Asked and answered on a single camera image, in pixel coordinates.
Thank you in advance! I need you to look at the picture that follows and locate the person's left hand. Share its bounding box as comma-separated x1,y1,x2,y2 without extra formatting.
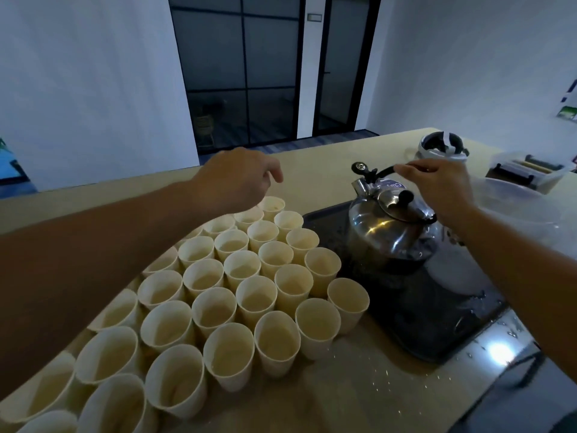
191,147,285,218

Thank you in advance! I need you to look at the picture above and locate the person's right hand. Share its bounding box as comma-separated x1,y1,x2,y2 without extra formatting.
394,158,479,227

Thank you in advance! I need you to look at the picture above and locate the steel kettle with black handle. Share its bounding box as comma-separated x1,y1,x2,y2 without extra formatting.
346,161,445,276

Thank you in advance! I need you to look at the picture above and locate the person's left forearm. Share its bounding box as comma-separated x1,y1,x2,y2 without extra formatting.
0,172,212,402

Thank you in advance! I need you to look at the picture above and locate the person's right forearm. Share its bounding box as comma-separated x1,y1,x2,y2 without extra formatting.
444,206,577,385

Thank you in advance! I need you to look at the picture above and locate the white and black headset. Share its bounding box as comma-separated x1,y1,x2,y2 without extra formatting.
417,131,470,162

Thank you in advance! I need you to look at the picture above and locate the chair behind glass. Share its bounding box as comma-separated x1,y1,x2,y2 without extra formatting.
191,100,227,150

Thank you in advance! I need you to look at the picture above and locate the black framed glass door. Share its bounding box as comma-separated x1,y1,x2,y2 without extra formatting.
168,0,382,155

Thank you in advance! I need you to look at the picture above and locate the clear plastic bowl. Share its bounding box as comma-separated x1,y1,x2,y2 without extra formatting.
469,176,562,241

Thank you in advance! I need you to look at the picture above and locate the clear plastic storage box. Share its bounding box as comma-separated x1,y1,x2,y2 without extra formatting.
488,151,574,195

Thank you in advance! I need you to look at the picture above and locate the black tray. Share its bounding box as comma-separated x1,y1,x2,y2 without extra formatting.
301,200,511,365

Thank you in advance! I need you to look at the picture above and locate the group of white paper cups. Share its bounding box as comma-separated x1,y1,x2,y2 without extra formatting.
0,196,371,433

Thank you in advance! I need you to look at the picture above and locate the wall poster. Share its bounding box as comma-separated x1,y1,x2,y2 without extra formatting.
556,78,577,123

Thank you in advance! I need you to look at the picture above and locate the blue object by wall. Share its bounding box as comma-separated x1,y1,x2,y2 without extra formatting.
0,138,38,199

